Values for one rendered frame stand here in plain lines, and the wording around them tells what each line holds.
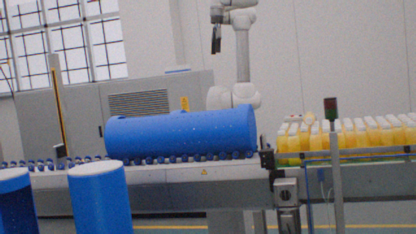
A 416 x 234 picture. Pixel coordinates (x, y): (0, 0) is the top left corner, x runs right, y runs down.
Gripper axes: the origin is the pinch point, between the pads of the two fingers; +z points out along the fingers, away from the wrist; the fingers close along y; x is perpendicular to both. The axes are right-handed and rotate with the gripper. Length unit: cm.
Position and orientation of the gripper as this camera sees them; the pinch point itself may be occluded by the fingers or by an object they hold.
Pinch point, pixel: (215, 51)
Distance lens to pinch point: 261.9
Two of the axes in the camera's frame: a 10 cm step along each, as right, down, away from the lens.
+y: -1.7, -0.7, 9.8
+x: -9.8, -0.3, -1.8
